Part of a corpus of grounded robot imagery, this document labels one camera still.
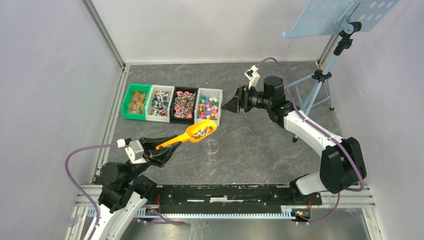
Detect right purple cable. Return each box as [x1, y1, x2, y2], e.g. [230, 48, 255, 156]
[256, 56, 365, 226]

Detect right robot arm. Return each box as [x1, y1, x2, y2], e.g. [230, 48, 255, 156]
[222, 76, 367, 204]

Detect black swirl lollipop bin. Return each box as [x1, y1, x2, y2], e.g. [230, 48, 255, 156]
[169, 86, 198, 125]

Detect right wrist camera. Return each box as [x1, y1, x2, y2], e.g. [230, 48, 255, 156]
[244, 65, 260, 90]

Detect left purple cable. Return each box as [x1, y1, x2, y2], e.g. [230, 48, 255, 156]
[64, 142, 120, 240]

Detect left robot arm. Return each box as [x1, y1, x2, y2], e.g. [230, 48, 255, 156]
[84, 135, 183, 240]

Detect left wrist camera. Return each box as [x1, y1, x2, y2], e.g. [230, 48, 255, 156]
[116, 138, 147, 164]

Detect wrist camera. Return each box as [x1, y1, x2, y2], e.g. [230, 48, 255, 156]
[116, 138, 147, 164]
[244, 65, 260, 90]

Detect white star candy bin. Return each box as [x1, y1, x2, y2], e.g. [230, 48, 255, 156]
[194, 88, 223, 126]

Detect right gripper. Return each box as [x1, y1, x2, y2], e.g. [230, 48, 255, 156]
[221, 84, 272, 114]

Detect clear plastic jar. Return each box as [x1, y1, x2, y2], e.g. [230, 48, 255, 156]
[204, 139, 219, 155]

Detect green candy bin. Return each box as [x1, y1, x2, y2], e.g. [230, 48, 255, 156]
[121, 83, 152, 121]

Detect orange plastic scoop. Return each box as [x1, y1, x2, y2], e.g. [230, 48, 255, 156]
[155, 120, 218, 150]

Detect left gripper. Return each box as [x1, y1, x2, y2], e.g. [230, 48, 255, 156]
[123, 133, 183, 183]

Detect purple cable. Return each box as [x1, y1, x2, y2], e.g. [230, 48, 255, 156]
[64, 142, 120, 240]
[256, 56, 365, 226]

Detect blue music stand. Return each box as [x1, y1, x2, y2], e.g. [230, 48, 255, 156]
[276, 0, 402, 143]

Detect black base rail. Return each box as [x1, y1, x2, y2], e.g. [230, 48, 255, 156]
[135, 184, 323, 215]

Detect aluminium frame post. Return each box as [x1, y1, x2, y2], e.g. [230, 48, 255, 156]
[81, 0, 126, 69]

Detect white lollipop bin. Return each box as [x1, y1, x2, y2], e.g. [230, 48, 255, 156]
[144, 85, 175, 123]

